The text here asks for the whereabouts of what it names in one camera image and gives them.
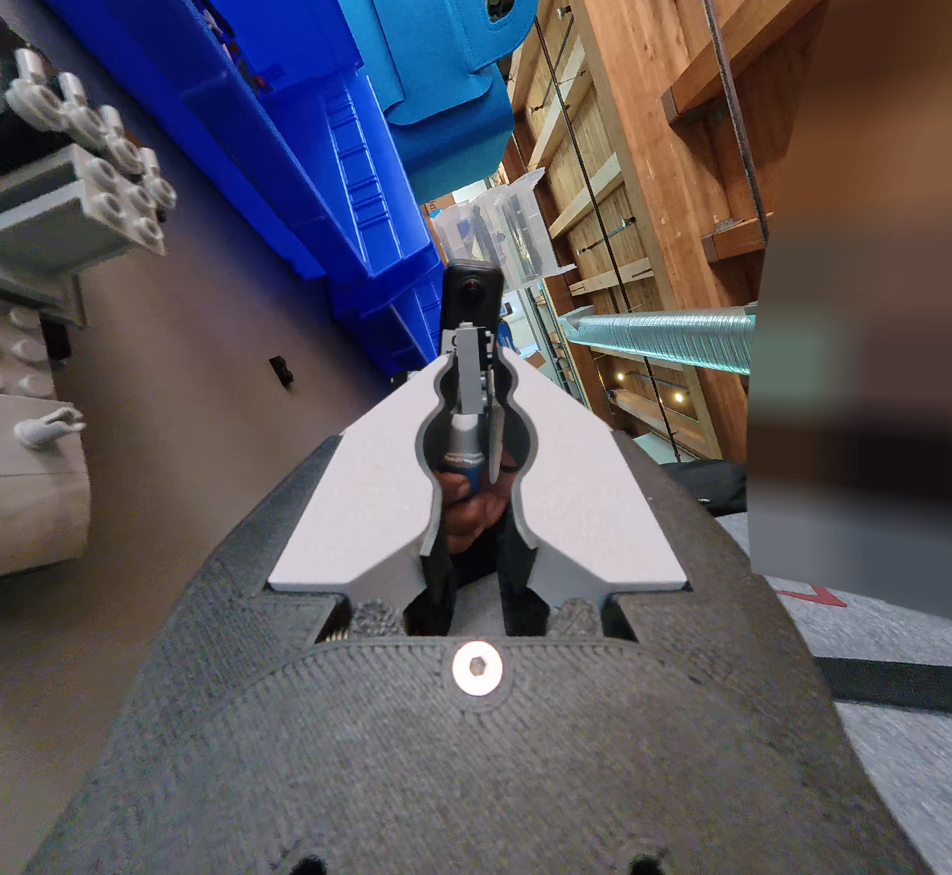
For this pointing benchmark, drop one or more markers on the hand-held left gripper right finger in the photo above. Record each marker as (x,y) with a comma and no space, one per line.
(595,510)

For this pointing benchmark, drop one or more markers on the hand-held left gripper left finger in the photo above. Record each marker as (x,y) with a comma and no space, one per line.
(357,510)

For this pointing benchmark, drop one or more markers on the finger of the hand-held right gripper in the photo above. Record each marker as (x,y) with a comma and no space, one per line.
(497,443)

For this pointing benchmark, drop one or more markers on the dark grey studded toy brick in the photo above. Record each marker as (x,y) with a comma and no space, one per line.
(472,369)

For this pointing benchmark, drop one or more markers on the blue plastic bin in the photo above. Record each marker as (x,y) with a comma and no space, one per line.
(149,34)
(387,235)

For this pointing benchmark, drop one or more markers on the grey black toy brick model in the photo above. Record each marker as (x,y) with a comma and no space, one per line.
(59,220)

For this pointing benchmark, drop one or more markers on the grey desk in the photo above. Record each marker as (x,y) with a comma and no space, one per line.
(186,443)

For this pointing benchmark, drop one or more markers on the person's right hand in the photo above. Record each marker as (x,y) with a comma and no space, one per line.
(468,518)

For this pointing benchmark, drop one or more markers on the clear plastic storage box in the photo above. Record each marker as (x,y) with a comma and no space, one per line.
(506,228)

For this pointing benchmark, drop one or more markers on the small black toy brick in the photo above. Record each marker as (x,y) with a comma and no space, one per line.
(281,370)

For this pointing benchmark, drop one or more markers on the blue felt bag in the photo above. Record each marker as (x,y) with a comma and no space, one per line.
(431,34)

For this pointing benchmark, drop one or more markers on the person's grey sweatshirt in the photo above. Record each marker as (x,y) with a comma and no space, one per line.
(892,778)

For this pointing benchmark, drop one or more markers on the silver ventilation duct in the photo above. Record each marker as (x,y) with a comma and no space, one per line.
(669,339)

